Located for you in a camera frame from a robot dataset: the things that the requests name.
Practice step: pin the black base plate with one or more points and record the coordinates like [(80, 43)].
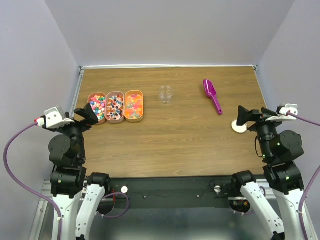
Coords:
[(173, 192)]

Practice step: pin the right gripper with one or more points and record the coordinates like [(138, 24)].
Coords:
[(244, 115)]

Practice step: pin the clear plastic cup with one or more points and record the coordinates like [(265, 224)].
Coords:
[(165, 94)]

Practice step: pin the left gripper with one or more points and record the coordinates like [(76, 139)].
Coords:
[(90, 118)]

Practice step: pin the pink tray of wrapped candies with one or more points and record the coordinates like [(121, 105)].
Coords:
[(98, 103)]

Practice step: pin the magenta plastic scoop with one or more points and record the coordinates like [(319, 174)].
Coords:
[(211, 93)]

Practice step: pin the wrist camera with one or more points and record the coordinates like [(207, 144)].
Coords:
[(285, 112), (53, 118)]

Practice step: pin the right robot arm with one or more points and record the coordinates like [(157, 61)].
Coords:
[(279, 151)]

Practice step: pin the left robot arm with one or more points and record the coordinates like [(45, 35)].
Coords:
[(76, 195)]

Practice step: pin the orange tray of star candies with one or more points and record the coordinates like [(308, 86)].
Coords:
[(134, 106)]

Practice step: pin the aluminium frame rail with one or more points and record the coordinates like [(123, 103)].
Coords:
[(41, 212)]

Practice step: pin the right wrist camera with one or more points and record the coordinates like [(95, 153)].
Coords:
[(285, 112)]

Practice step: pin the white round lid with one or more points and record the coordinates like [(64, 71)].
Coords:
[(240, 129)]

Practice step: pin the pink tray of lollipops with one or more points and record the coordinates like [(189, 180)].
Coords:
[(115, 106)]

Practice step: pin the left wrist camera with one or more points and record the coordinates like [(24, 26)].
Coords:
[(53, 118)]

